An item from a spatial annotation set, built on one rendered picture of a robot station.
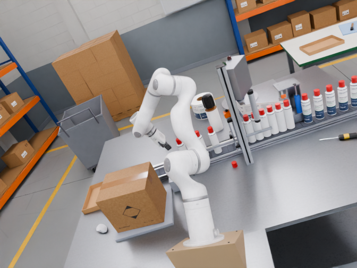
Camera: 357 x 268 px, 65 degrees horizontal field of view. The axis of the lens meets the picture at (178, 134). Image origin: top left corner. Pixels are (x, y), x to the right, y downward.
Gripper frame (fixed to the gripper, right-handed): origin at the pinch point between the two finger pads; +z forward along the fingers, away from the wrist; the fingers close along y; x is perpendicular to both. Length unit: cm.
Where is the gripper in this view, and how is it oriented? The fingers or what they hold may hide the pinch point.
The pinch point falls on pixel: (168, 147)
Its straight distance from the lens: 187.7
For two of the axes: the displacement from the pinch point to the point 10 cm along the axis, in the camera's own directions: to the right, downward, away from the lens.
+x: -7.5, 5.8, 3.0
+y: -0.5, -5.1, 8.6
